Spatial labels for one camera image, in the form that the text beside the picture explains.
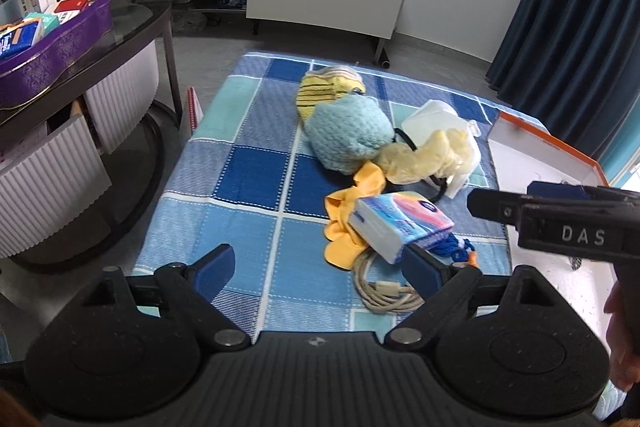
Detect yellow and green sponge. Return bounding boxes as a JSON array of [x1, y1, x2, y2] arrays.
[[296, 64, 369, 120]]

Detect colourful tissue pack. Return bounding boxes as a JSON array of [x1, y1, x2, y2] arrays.
[[347, 191, 456, 265]]

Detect purple tray with boxes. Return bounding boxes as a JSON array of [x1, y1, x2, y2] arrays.
[[0, 0, 115, 110]]

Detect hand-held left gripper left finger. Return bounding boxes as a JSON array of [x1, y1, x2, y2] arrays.
[[80, 243, 252, 351]]

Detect dark blue curtain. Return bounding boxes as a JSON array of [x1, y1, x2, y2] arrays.
[[485, 0, 640, 144]]

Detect red small box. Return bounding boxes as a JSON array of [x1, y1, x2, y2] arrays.
[[52, 0, 92, 26]]

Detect black hair tie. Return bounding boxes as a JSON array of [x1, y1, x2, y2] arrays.
[[392, 127, 469, 204]]

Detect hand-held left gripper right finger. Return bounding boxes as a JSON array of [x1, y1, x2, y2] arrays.
[[384, 246, 564, 351]]

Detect green small box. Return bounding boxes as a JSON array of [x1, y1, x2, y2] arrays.
[[24, 11, 62, 44]]

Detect person's right hand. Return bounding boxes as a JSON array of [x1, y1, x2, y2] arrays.
[[603, 279, 640, 393]]

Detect dark oval coffee table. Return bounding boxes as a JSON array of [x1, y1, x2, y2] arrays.
[[0, 0, 184, 276]]

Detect blue checked blanket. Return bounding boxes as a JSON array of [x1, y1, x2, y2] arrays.
[[132, 52, 550, 334]]

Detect white tray with orange rim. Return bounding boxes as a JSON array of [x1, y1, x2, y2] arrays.
[[487, 109, 624, 358]]

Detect blue tissue packs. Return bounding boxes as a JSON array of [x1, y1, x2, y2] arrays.
[[0, 19, 47, 60]]

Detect white and grey tv stand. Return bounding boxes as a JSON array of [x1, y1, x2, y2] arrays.
[[130, 0, 414, 64]]

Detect beige coiled cable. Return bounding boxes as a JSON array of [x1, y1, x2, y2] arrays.
[[352, 247, 427, 314]]

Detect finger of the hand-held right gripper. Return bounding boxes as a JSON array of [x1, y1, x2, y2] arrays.
[[467, 188, 527, 225], [528, 180, 640, 204]]

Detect blue woven cord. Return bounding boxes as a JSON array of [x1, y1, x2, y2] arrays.
[[425, 232, 479, 269]]

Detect cream scrunchie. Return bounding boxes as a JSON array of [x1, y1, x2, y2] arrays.
[[375, 129, 476, 186]]

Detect light blue knit plush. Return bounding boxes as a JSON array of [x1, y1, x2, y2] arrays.
[[304, 97, 397, 174]]

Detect yellow cloth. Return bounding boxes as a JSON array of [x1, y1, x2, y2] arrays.
[[322, 161, 389, 269]]

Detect red and white cardboard box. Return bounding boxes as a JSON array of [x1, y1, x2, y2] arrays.
[[187, 86, 205, 138]]

